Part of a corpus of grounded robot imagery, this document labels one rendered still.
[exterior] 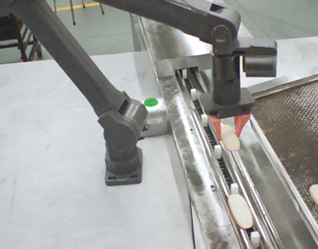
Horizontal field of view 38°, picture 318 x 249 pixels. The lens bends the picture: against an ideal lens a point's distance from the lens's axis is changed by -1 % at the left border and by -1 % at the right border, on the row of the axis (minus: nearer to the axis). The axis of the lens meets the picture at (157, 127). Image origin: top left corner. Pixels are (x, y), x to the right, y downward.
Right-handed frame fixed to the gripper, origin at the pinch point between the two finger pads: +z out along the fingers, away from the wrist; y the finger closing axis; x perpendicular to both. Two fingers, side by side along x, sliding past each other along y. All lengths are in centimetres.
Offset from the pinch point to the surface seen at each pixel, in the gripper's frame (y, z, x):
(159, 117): -12.6, 5.9, 21.1
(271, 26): 110, 95, 275
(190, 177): -9.4, 7.5, -2.7
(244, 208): -0.8, 8.0, -14.4
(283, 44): 38, 13, 65
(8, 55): -113, 90, 292
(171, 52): -4, 2, 50
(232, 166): 0.7, 8.9, 0.2
